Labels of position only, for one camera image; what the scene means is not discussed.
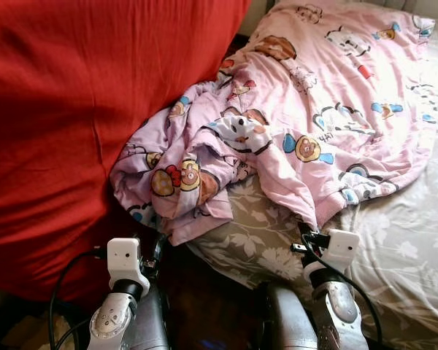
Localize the silver robot right leg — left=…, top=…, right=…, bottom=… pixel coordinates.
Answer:
left=259, top=283, right=318, bottom=350

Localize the bed with beige floral sheet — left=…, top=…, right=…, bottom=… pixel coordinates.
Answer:
left=186, top=18, right=438, bottom=350

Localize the red fabric sofa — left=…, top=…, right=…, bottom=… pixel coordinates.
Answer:
left=0, top=0, right=253, bottom=307

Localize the pink cartoon print blanket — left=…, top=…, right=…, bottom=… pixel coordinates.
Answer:
left=109, top=0, right=438, bottom=246

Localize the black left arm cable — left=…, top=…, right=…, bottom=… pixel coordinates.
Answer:
left=49, top=248, right=109, bottom=350

